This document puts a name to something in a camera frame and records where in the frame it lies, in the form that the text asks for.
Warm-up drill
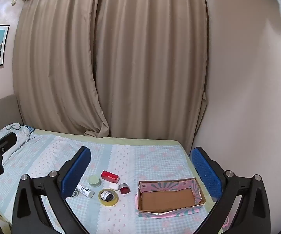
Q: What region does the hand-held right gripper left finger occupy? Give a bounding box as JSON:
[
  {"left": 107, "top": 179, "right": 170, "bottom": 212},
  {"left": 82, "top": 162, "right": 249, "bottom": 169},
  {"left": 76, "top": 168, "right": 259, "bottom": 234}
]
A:
[{"left": 11, "top": 146, "right": 92, "bottom": 234}]

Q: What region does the light blue floral bedsheet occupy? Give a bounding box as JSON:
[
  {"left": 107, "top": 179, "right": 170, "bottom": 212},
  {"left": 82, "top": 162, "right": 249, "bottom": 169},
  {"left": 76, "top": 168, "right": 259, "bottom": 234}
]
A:
[{"left": 0, "top": 133, "right": 215, "bottom": 234}]

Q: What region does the pink-lined cardboard box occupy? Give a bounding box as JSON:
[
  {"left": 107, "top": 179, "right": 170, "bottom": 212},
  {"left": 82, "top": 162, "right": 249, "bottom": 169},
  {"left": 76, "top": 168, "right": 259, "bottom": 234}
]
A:
[{"left": 136, "top": 177, "right": 207, "bottom": 218}]

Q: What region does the grey headboard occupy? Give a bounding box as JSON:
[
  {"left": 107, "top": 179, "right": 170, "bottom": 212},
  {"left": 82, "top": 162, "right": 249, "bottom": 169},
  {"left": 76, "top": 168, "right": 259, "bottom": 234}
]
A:
[{"left": 0, "top": 94, "right": 24, "bottom": 133}]

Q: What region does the crumpled light blue blanket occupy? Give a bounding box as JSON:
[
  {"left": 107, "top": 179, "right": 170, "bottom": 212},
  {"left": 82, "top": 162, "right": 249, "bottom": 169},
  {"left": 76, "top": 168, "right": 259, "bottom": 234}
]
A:
[{"left": 0, "top": 123, "right": 37, "bottom": 183}]

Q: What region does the yellow tape roll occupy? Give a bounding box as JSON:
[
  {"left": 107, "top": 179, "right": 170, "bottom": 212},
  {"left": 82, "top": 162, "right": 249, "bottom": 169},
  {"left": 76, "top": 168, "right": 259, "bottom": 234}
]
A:
[{"left": 98, "top": 188, "right": 119, "bottom": 206}]

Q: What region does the pink ring-shaped object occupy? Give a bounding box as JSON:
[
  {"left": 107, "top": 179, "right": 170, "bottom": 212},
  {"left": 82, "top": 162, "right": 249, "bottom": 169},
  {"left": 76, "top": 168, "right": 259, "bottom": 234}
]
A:
[{"left": 222, "top": 216, "right": 231, "bottom": 231}]

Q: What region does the red jar with silver lid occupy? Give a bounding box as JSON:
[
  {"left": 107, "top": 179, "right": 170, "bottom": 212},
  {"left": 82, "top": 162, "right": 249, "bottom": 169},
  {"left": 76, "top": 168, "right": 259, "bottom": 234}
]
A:
[{"left": 118, "top": 183, "right": 130, "bottom": 195}]

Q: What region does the red rectangular box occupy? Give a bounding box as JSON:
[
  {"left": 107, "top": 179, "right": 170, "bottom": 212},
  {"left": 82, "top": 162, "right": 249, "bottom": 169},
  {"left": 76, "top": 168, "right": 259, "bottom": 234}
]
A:
[{"left": 101, "top": 170, "right": 120, "bottom": 183}]

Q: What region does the green cream jar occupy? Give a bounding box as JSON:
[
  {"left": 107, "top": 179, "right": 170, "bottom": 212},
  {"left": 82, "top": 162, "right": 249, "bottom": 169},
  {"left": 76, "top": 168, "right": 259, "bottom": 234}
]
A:
[{"left": 87, "top": 175, "right": 101, "bottom": 187}]

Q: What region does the clear bottle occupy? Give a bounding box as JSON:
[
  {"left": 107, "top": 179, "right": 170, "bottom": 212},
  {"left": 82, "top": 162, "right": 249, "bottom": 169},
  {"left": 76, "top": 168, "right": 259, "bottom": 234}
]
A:
[{"left": 76, "top": 184, "right": 94, "bottom": 198}]

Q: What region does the beige curtain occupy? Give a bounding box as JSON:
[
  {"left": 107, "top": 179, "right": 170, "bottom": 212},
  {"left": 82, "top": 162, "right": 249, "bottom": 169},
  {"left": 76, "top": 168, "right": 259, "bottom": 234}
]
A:
[
  {"left": 12, "top": 0, "right": 110, "bottom": 137},
  {"left": 84, "top": 0, "right": 209, "bottom": 145}
]

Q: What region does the light green mattress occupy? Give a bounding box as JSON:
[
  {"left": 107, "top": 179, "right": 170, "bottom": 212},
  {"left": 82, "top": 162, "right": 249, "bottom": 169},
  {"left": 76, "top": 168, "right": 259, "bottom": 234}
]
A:
[{"left": 30, "top": 129, "right": 216, "bottom": 203}]

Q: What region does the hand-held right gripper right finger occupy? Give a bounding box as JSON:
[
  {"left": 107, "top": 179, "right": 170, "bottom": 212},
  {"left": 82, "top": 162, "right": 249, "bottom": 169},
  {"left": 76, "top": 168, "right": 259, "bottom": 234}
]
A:
[{"left": 191, "top": 147, "right": 271, "bottom": 234}]

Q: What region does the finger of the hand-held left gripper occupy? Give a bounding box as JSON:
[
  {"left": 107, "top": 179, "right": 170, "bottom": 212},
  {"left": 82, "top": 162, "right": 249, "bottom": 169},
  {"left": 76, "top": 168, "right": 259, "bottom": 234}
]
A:
[{"left": 0, "top": 132, "right": 18, "bottom": 153}]

